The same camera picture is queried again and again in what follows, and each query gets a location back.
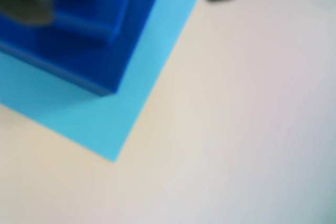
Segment small blue cube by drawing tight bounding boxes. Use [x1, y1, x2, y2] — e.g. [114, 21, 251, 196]
[48, 0, 137, 46]

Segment blue paper square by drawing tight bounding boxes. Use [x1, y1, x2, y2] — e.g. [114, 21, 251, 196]
[0, 0, 203, 164]

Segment large blue cube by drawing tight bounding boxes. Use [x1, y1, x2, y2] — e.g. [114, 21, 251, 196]
[0, 0, 170, 98]

